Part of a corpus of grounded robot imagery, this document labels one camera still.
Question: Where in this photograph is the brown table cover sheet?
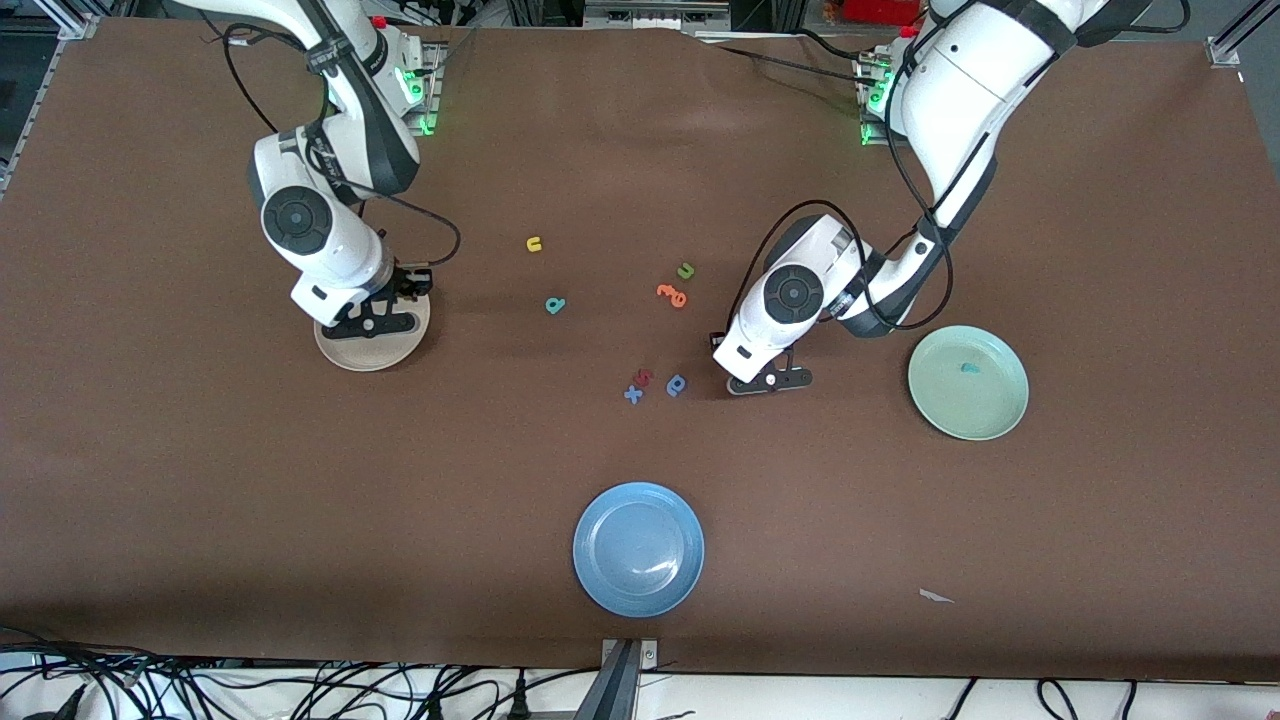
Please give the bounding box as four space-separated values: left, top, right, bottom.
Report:
0 15 1280 681

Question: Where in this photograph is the white power strip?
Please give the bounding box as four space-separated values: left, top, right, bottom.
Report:
585 0 731 29

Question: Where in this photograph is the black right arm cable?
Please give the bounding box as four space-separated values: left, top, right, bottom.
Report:
222 22 463 271

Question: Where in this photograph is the red box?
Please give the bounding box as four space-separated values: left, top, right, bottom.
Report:
843 0 923 26

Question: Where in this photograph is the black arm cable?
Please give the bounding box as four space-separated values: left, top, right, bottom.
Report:
735 20 957 333
222 22 463 271

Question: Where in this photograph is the metal table edge bracket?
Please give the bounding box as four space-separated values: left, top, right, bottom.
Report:
600 638 661 671

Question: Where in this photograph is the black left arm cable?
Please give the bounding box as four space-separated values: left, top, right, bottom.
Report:
735 20 957 333

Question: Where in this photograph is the pale green round plate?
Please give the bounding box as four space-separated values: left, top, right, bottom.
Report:
908 325 1030 442

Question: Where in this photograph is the blue round plate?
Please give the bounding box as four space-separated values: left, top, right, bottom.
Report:
573 482 706 618

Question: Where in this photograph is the black cable on table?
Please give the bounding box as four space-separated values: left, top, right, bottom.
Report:
700 40 863 81

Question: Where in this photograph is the beige round plate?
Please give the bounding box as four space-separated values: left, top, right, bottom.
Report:
314 290 432 373

